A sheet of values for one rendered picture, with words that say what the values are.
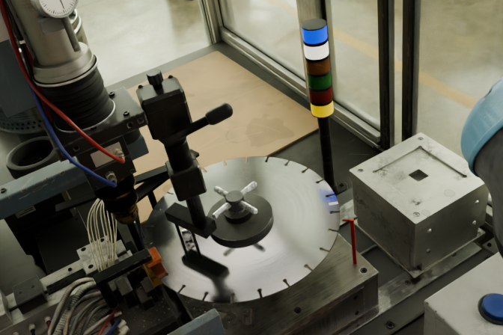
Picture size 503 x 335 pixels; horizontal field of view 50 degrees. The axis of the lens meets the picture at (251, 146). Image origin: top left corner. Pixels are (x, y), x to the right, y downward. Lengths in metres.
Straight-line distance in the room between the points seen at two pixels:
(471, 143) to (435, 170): 0.64
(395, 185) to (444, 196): 0.09
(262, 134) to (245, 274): 0.65
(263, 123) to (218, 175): 0.48
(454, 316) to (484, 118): 0.49
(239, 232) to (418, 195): 0.33
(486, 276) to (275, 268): 0.31
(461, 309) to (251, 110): 0.87
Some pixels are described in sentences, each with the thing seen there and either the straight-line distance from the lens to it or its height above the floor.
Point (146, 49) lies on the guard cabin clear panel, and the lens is 1.90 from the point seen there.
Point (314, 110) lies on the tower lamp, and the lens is 1.07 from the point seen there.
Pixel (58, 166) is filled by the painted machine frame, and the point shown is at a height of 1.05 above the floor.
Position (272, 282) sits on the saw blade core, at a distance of 0.81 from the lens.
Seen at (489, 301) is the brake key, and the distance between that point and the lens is 0.85.
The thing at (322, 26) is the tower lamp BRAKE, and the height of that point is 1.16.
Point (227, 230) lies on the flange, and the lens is 0.88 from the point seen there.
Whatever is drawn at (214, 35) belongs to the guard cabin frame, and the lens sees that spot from 1.94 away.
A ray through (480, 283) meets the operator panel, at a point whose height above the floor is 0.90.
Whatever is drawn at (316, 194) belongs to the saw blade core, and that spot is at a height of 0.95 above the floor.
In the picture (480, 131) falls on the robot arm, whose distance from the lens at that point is 0.40.
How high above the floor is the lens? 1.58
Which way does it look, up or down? 37 degrees down
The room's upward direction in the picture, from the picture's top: 12 degrees counter-clockwise
